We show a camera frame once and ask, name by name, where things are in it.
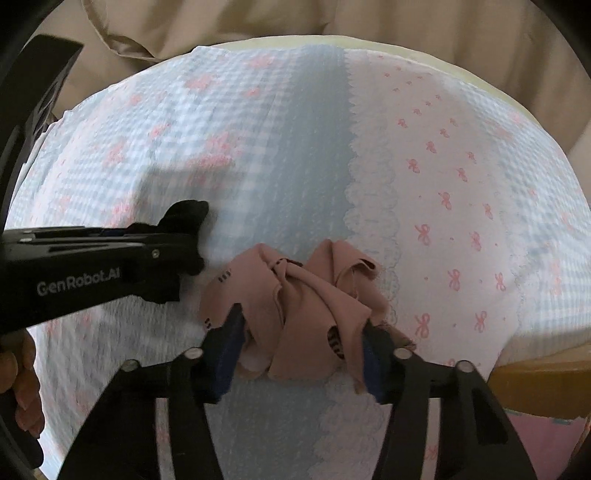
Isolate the person left hand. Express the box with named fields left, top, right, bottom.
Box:
left=1, top=330, right=45, bottom=439

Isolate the pink cardboard box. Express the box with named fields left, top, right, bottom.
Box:
left=421, top=343, right=591, bottom=480

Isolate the blue pink checked bedsheet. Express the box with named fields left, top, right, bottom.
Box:
left=6, top=43, right=591, bottom=480

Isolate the green mattress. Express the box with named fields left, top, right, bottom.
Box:
left=151, top=34, right=569, bottom=153

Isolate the beige curtain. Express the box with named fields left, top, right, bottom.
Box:
left=32, top=0, right=591, bottom=153

